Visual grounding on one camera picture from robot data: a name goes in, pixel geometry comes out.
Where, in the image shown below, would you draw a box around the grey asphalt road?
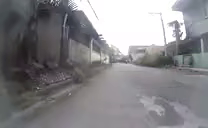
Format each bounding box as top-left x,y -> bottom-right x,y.
5,62 -> 208,128

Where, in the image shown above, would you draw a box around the beige building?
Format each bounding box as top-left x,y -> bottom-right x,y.
127,44 -> 167,63

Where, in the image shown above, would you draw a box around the green bushes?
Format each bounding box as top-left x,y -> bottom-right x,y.
135,54 -> 175,68

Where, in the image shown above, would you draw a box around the utility pole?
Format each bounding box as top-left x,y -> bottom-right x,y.
148,12 -> 169,58

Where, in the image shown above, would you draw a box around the dirt verge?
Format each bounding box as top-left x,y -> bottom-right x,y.
0,63 -> 110,128

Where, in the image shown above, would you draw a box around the palm tree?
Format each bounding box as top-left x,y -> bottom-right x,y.
167,19 -> 185,56

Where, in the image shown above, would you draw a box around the pale green building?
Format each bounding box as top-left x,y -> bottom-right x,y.
165,0 -> 208,70

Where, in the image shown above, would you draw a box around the overhead wires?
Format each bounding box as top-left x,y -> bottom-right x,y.
86,0 -> 100,21

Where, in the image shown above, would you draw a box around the grey concrete wall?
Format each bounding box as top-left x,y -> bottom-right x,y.
0,0 -> 112,88

